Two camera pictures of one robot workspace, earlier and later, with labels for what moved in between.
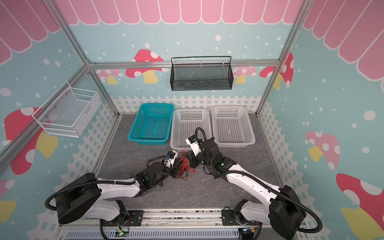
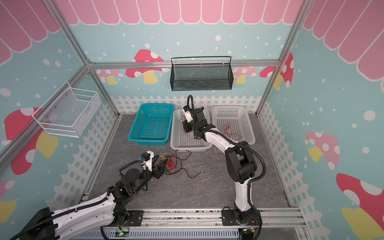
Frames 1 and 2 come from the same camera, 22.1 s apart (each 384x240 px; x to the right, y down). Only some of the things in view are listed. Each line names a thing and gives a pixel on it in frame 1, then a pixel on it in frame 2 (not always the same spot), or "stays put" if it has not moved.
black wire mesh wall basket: (201, 77) stays put
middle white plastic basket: (184, 123) stays put
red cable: (182, 172) -> (234, 136)
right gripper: (195, 159) -> (190, 126)
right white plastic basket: (231, 125) stays put
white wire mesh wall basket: (68, 112) stays put
